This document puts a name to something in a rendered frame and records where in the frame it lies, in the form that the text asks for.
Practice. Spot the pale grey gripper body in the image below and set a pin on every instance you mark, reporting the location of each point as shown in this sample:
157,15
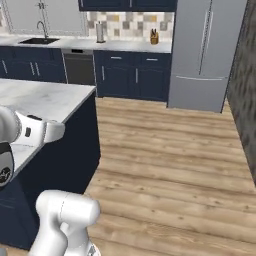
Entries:
55,131

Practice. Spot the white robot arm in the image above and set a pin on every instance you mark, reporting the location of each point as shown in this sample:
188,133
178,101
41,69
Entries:
63,213

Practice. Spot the silver fridge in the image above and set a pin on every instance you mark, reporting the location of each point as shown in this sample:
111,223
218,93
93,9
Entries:
196,93

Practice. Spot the silver fridge door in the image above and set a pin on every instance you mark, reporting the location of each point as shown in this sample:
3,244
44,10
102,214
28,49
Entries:
225,36
188,36

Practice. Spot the dark blue island cabinet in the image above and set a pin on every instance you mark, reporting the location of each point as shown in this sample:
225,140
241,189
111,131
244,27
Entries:
63,163

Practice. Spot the dark grey dishwasher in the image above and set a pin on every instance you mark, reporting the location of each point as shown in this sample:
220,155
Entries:
79,68

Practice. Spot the dark blue lower cupboards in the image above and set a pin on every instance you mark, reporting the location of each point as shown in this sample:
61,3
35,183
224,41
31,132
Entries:
133,76
30,65

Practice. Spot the dark blue cupboards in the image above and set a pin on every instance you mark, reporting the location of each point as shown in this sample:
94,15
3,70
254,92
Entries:
30,65
133,76
128,4

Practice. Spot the black sink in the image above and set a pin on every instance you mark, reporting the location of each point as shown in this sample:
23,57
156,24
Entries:
38,41

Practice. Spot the silver tap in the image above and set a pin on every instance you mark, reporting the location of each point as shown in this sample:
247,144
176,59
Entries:
43,27

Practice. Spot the white paper towel roll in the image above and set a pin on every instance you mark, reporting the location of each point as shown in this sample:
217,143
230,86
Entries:
100,32

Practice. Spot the white framed window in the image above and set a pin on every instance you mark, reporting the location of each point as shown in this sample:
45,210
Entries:
46,15

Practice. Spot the wooden knife block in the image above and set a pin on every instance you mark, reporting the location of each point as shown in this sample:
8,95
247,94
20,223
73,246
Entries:
154,38

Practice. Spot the silver freezer drawer front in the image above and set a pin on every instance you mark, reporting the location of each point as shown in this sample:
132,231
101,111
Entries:
196,95

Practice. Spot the dark blue upper cupboards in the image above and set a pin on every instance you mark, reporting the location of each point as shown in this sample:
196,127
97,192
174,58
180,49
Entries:
128,4

